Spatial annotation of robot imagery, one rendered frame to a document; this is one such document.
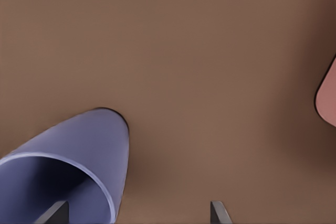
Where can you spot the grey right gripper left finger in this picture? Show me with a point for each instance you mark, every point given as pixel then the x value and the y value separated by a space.
pixel 58 213

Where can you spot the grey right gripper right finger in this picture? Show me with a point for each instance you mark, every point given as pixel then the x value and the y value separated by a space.
pixel 218 213

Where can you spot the blue cup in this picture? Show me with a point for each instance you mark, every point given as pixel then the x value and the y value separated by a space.
pixel 86 140

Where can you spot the pink bowl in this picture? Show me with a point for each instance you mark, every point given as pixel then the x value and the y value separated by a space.
pixel 327 95

